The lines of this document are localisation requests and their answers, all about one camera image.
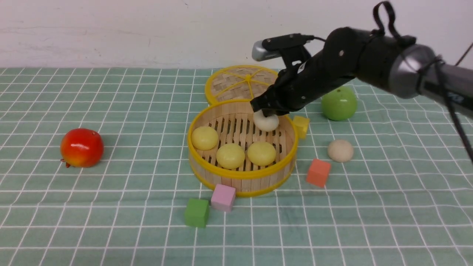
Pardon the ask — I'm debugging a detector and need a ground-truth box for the green checkered tablecloth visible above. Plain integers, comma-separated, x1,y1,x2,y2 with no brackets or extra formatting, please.
0,68,473,266

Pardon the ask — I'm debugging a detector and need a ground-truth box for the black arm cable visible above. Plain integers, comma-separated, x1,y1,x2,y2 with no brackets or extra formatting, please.
372,1,473,163

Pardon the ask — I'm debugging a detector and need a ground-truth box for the pink cube block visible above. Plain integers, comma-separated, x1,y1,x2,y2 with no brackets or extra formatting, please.
211,184,236,212

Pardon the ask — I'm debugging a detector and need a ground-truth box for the orange cube block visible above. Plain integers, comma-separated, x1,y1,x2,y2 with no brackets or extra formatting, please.
306,158,331,188

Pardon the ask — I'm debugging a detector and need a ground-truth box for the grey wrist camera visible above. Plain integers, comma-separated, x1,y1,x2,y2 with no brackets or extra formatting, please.
252,33,314,69

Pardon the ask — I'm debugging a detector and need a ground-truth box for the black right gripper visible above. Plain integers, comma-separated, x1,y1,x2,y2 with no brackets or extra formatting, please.
250,48,357,117

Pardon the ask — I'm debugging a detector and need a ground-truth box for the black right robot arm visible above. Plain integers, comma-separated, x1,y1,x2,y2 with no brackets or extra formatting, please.
250,27,472,117

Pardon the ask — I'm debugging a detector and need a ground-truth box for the green apple toy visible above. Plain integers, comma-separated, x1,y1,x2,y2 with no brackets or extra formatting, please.
321,86,358,121

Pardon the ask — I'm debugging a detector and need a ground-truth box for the bamboo steamer tray yellow rim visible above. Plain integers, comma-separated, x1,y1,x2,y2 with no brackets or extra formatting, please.
187,99,299,197

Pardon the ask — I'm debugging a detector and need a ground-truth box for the green cube block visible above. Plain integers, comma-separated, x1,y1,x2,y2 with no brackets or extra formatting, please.
184,198,210,228

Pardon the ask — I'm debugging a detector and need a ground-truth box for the white bun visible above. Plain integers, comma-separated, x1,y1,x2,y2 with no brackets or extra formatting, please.
253,110,279,132
327,139,354,163

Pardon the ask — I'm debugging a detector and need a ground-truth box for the woven bamboo steamer lid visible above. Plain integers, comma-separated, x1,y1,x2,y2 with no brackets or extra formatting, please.
204,65,278,105

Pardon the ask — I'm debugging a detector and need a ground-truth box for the yellow bun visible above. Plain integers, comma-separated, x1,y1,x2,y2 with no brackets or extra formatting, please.
191,126,219,150
216,143,245,170
247,141,277,167

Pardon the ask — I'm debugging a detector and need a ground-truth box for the red pomegranate toy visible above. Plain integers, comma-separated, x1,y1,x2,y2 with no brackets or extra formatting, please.
60,128,104,168

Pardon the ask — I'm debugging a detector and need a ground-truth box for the yellow cube block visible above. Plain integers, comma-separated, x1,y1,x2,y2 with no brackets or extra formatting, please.
293,116,310,139

